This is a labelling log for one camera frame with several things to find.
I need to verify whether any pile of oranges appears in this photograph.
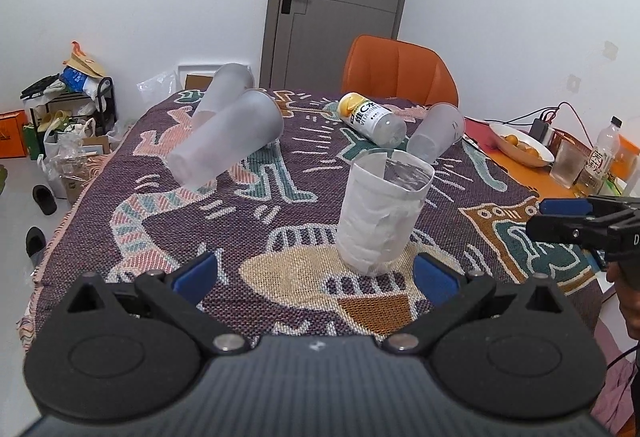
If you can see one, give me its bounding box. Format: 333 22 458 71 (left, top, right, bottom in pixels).
502 132 547 163

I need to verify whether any black cable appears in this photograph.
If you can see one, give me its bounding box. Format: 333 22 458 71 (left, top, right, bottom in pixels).
504 107 559 126

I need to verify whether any small frosted plastic cup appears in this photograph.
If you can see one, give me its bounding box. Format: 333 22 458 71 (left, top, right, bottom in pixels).
405 102 467 167

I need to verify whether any yellow label plastic bottle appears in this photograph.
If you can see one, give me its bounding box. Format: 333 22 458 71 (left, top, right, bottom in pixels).
338 92 408 148

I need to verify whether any tea bottle with white cap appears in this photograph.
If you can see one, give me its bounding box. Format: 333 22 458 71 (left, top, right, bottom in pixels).
574 116 624 198

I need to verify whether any black charger with cables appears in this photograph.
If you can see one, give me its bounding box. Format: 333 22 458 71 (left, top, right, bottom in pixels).
542 100 597 149

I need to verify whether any white bowl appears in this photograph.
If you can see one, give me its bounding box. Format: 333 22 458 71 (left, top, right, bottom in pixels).
488 120 556 168

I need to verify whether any brown paper bag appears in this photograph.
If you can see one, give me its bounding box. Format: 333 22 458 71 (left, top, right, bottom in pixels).
62 40 107 79

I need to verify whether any white shopping bag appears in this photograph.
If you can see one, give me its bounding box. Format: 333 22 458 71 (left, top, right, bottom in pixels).
43 116 99 159

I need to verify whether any red plastic basket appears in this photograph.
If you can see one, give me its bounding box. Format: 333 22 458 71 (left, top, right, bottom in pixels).
547 126 594 156

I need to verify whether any black power adapter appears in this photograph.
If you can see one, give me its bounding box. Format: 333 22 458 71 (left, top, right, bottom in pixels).
529 118 554 143

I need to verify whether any black shoe rack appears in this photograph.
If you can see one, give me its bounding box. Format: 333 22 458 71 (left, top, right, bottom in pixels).
22 76 119 138

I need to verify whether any orange chair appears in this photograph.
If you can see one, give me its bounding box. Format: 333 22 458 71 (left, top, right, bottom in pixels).
340 34 460 108

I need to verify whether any paper-wrapped clear cup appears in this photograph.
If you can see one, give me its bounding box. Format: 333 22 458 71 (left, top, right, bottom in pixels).
334 150 436 276

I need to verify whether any white board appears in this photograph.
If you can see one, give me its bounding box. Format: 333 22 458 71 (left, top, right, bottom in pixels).
175 62 251 91

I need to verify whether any clear drinking glass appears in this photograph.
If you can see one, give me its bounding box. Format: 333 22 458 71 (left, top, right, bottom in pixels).
549 138 591 190

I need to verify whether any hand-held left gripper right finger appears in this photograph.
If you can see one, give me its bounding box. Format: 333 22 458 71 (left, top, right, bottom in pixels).
382 252 569 354

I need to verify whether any clear plastic bag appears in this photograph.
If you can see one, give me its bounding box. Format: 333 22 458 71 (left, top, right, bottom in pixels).
137 71 181 106

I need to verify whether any black slipper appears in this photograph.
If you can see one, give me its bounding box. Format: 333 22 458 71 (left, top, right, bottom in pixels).
24 225 49 268
32 184 60 217

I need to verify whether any person's right forearm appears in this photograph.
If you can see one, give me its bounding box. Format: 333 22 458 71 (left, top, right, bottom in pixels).
606 262 640 345

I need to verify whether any pink cloth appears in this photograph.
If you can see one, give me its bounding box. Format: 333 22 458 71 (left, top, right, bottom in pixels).
592 321 640 434

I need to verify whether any green box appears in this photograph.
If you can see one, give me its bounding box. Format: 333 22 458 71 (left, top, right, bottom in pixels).
22 122 46 161

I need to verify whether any printed purple blanket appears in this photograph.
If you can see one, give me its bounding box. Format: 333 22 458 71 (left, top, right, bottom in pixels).
17 87 610 354

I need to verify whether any large frosted plastic cup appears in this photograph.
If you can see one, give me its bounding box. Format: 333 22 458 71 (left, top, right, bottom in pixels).
165 89 285 191

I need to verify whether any blue plastic bag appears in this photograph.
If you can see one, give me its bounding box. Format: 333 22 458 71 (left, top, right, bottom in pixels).
59 67 90 94

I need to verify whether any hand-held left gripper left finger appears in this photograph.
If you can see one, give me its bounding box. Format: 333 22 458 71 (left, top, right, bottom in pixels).
66 251 252 357

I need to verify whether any orange shopping bag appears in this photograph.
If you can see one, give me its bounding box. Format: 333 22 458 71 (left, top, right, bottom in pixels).
0 110 29 159

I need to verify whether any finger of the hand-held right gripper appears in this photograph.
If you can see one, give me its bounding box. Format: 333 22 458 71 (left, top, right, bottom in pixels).
538 194 640 218
525 211 640 248

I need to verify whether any small cardboard box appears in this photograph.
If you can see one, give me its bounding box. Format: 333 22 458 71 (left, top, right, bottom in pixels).
184 72 216 91

